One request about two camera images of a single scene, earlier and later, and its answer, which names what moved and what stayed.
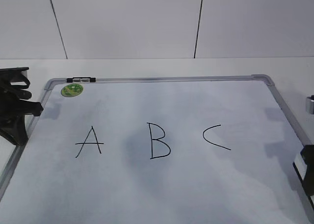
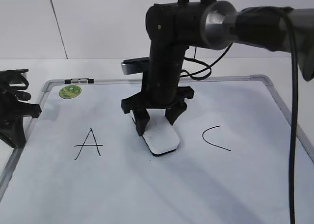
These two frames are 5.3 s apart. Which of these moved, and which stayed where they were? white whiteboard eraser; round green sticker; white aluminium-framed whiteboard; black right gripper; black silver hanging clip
Moved: white whiteboard eraser; black right gripper
Stayed: white aluminium-framed whiteboard; black silver hanging clip; round green sticker
